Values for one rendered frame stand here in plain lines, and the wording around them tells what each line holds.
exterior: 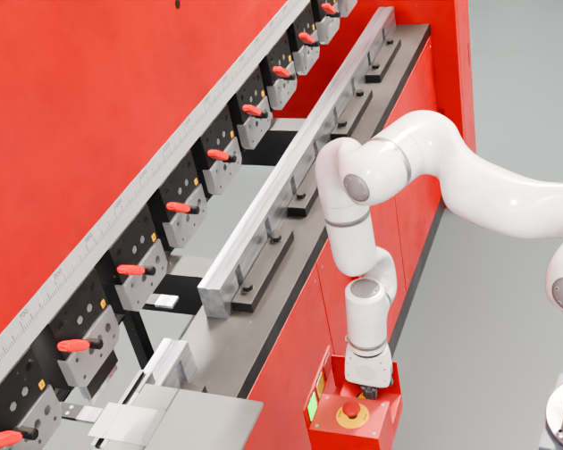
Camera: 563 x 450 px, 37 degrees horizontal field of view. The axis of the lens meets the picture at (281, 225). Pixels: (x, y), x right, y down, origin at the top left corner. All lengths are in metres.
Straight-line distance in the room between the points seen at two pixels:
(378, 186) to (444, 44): 2.07
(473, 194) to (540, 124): 3.06
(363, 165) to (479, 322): 1.90
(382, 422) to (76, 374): 0.69
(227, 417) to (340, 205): 0.46
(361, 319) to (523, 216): 0.54
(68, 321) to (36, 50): 0.45
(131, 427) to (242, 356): 0.36
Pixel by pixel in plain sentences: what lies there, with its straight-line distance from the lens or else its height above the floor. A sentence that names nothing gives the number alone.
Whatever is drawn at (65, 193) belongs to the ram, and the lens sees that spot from 1.44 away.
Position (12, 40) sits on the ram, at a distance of 1.34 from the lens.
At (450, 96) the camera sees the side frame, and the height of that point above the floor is 0.56.
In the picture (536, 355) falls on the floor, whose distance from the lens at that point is 3.09.
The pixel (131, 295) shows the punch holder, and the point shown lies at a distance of 1.62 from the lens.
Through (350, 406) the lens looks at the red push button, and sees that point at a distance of 1.86.
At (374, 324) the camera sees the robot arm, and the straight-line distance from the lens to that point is 1.76.
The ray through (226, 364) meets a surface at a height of 0.87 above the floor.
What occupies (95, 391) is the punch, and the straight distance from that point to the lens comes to 1.63.
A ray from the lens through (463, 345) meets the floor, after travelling 3.13.
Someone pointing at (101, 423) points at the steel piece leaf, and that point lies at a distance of 1.72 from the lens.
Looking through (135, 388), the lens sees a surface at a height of 0.99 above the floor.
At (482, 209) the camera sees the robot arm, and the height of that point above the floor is 1.41.
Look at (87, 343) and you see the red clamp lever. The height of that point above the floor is 1.28.
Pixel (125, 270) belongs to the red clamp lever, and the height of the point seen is 1.31.
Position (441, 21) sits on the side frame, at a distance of 3.37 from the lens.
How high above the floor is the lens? 2.18
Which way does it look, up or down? 34 degrees down
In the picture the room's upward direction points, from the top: 12 degrees counter-clockwise
